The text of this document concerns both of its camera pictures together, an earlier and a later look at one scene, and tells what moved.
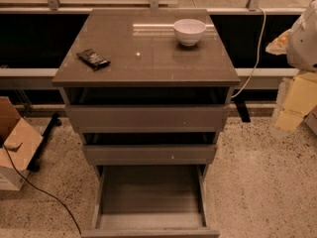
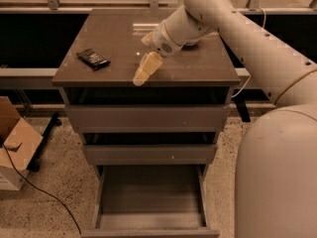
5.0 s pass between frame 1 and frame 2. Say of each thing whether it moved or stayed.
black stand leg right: stayed
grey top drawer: stayed
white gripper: moved
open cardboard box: stayed
